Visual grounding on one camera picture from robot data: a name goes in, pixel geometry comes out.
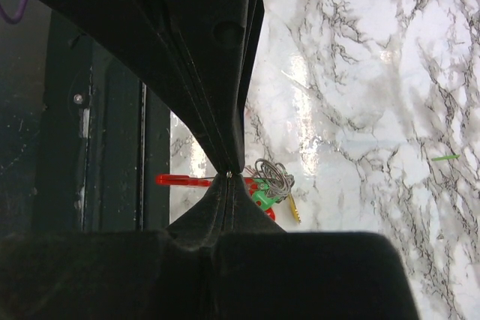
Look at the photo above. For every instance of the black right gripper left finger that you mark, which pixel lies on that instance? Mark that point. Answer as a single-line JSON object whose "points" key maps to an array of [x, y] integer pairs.
{"points": [[202, 225]]}

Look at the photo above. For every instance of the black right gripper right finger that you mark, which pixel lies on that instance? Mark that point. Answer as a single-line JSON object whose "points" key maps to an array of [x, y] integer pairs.
{"points": [[241, 215]]}

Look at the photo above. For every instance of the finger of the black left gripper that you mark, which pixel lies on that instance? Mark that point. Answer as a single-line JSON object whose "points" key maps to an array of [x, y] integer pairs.
{"points": [[217, 40], [138, 34]]}

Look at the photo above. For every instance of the green key tag with key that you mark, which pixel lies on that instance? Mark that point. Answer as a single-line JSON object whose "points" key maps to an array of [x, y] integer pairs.
{"points": [[262, 195]]}

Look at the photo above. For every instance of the red key tag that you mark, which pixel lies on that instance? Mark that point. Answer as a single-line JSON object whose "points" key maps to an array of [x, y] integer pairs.
{"points": [[270, 215]]}

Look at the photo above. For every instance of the yellow key tag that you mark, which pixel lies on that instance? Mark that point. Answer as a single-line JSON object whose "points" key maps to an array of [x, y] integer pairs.
{"points": [[293, 208]]}

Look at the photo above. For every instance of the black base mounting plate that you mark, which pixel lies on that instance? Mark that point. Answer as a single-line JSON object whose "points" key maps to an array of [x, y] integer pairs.
{"points": [[82, 139]]}

